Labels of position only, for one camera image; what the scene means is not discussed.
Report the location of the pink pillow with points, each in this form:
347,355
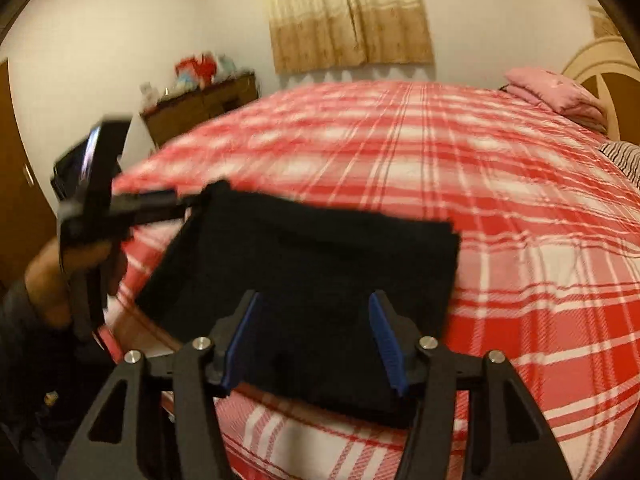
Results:
555,92

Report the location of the cream wooden headboard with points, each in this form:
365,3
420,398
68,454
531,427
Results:
592,67

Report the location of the beige patterned long curtain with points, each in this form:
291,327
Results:
604,24

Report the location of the brown wooden dresser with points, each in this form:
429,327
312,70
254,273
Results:
200,105

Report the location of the beige window curtain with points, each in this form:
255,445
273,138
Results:
345,15

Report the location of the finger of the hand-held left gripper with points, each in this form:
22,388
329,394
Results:
155,205

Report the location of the brown wooden door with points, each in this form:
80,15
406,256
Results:
20,170

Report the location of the person's left forearm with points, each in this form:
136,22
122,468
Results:
30,370

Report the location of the red plaid bed sheet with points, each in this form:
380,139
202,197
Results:
525,240

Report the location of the person's left hand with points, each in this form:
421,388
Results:
45,280

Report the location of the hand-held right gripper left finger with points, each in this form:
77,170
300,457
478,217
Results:
240,347

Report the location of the black pants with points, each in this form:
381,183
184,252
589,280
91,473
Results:
310,270

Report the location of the dark screen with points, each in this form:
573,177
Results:
70,175

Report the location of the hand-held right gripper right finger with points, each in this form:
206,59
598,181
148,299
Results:
391,352

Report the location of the striped pillow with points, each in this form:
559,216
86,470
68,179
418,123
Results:
622,157

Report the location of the red gift bags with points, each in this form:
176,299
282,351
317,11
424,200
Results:
195,70

